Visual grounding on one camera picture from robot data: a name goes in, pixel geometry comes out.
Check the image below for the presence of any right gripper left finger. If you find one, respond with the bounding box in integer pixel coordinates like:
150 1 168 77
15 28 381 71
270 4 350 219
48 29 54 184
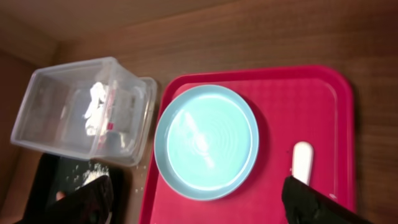
17 175 114 224

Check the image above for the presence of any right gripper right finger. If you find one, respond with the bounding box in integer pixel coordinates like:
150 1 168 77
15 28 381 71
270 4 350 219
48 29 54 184
282 176 370 224

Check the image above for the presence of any white rice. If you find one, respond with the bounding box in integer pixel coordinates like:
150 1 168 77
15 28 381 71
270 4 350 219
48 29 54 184
65 162 109 190

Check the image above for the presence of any white plastic spoon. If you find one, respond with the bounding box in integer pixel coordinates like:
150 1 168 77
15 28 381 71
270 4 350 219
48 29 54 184
292 141 313 185

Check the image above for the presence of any white napkin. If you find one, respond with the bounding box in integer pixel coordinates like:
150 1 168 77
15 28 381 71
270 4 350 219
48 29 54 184
83 82 108 136

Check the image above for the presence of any black food waste tray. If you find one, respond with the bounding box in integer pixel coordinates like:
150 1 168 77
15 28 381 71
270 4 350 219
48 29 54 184
22 154 124 223

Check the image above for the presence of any clear plastic waste bin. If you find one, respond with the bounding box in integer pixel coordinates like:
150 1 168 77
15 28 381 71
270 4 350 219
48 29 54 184
11 57 157 167

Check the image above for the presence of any red serving tray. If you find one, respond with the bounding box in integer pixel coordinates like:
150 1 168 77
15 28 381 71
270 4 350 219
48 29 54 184
139 66 356 224

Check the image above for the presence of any large light blue plate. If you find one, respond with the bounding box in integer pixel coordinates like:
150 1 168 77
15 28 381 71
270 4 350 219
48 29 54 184
154 85 259 201

